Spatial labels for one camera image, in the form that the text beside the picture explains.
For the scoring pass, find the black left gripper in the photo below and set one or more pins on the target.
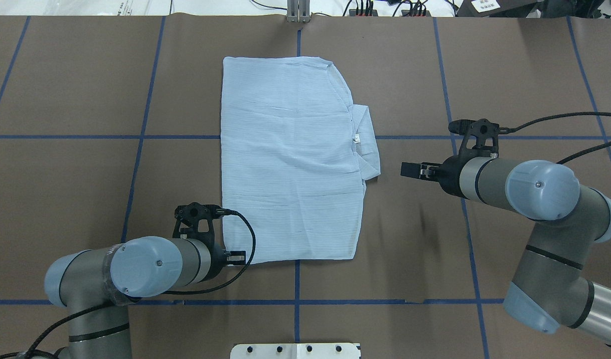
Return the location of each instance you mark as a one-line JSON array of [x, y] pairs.
[[217, 261]]

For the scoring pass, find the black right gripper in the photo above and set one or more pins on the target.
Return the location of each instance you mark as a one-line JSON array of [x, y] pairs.
[[448, 175]]

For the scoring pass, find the light blue collared shirt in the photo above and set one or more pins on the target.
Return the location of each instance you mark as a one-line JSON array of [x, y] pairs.
[[296, 155]]

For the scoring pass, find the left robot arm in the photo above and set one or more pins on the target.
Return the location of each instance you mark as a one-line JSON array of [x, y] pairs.
[[98, 286]]

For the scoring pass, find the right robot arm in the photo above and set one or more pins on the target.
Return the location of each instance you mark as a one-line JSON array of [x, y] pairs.
[[548, 290]]

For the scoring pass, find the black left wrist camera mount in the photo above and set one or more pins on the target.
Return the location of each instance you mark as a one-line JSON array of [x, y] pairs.
[[195, 221]]

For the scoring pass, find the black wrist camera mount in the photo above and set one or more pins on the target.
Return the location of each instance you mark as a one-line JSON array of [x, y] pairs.
[[479, 138], [195, 221]]

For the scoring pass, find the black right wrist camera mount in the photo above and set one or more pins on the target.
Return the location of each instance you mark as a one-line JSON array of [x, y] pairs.
[[479, 138]]

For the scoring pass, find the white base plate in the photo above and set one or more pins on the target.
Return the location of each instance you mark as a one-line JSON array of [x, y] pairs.
[[297, 351]]

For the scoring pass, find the aluminium frame post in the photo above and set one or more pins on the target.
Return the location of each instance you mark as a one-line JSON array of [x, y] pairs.
[[298, 11]]

